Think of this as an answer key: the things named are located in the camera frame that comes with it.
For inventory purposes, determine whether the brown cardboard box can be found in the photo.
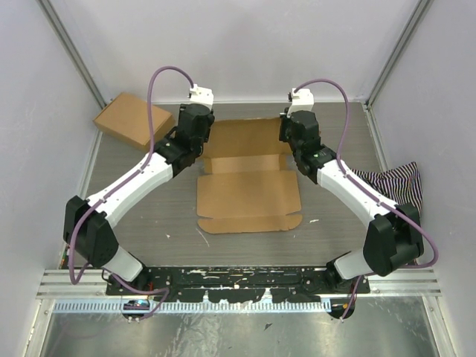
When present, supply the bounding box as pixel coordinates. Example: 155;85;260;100
196;118;303;234
93;92;175;152

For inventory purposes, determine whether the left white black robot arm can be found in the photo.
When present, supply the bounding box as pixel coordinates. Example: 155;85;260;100
63;103;215;295

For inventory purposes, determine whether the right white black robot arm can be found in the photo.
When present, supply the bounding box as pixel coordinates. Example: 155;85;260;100
279;110;424;294

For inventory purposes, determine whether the folded brown cardboard box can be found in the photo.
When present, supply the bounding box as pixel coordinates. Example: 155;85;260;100
93;92;175;152

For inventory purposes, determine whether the striped purple white cloth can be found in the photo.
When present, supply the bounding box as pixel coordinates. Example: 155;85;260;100
352;161;423;213

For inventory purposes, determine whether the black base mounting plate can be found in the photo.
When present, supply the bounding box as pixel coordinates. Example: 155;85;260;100
105;265;372;304

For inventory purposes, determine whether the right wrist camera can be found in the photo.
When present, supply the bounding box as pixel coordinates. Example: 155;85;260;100
288;88;315;114

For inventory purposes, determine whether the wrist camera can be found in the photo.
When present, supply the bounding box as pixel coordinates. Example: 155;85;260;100
189;83;214;110
288;88;315;114

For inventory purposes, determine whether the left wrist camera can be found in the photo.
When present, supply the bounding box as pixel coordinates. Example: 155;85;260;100
189;83;214;110

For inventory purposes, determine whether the slotted white cable duct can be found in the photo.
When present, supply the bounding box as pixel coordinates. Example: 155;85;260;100
53;298;332;314

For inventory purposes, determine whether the right aluminium corner post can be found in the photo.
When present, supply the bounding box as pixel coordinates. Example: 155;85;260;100
365;0;434;109

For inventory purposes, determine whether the aluminium corner post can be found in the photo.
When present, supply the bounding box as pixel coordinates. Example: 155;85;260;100
36;0;106;109
365;0;434;109

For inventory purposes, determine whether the aluminium front rail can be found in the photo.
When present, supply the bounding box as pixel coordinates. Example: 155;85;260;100
37;266;441;303

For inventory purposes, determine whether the left aluminium corner post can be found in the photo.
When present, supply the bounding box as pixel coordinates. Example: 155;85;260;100
36;0;106;109

